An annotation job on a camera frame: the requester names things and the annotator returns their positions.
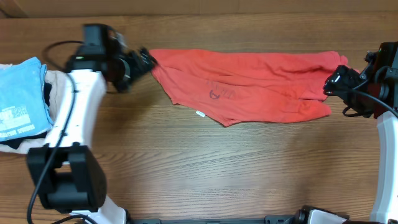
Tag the red t-shirt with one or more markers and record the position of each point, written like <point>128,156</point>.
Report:
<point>236,87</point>

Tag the light blue folded t-shirt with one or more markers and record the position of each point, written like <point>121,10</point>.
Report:
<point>24,112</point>

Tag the beige folded garment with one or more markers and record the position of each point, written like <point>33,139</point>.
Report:
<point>58,81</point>

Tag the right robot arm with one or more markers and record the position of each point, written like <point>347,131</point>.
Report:
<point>374,93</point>

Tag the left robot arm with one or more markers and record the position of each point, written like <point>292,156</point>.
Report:
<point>66,175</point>

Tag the dark navy folded garment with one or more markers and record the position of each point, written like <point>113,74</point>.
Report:
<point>15,143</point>

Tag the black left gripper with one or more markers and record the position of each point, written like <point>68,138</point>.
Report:
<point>138,69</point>

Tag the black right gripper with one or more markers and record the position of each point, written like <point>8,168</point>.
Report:
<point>336,84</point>

